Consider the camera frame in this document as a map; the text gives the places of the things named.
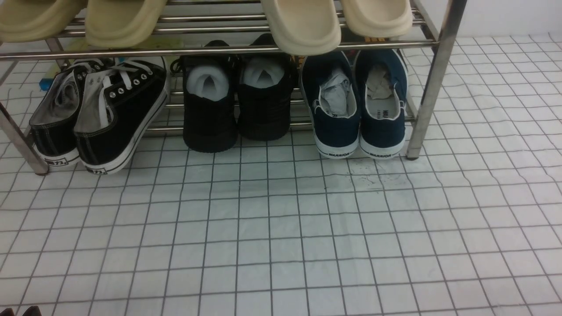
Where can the olive green slipper far left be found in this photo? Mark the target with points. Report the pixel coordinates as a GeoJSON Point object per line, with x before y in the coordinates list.
{"type": "Point", "coordinates": [32, 20]}

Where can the dark object bottom left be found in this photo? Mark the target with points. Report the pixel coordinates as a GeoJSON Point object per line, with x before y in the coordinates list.
{"type": "Point", "coordinates": [30, 311]}

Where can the beige slipper far right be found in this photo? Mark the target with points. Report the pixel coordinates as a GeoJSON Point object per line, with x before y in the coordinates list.
{"type": "Point", "coordinates": [378, 18]}

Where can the blue object behind rack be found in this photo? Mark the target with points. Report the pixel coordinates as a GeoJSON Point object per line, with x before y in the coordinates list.
{"type": "Point", "coordinates": [45, 84]}

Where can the navy slip-on shoe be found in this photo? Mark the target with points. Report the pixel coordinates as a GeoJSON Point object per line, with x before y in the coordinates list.
{"type": "Point", "coordinates": [329, 91]}
{"type": "Point", "coordinates": [382, 81]}

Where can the metal shoe rack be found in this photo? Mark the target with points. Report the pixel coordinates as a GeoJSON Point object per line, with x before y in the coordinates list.
{"type": "Point", "coordinates": [265, 44]}

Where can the black canvas sneaker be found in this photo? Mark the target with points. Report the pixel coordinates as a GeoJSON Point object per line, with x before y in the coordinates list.
{"type": "Point", "coordinates": [117, 107]}
{"type": "Point", "coordinates": [52, 123]}

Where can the black canvas sneaker left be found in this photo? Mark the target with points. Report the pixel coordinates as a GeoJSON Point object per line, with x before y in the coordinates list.
{"type": "Point", "coordinates": [52, 123]}

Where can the black shoe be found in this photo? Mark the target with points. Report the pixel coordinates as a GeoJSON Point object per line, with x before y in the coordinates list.
{"type": "Point", "coordinates": [209, 95]}
{"type": "Point", "coordinates": [264, 88]}

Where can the black shoe left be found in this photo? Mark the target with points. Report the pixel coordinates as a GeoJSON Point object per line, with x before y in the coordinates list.
{"type": "Point", "coordinates": [209, 95]}

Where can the beige slipper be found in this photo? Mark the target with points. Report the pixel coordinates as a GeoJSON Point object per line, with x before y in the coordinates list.
{"type": "Point", "coordinates": [378, 18]}
{"type": "Point", "coordinates": [303, 27]}

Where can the olive green slipper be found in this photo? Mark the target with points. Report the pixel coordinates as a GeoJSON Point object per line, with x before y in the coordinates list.
{"type": "Point", "coordinates": [121, 23]}
{"type": "Point", "coordinates": [32, 20]}

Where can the black shoe right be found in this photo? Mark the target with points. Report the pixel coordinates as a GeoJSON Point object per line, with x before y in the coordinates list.
{"type": "Point", "coordinates": [264, 88]}

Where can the black canvas sneaker right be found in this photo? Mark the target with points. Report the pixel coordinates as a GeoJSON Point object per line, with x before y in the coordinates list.
{"type": "Point", "coordinates": [117, 107]}

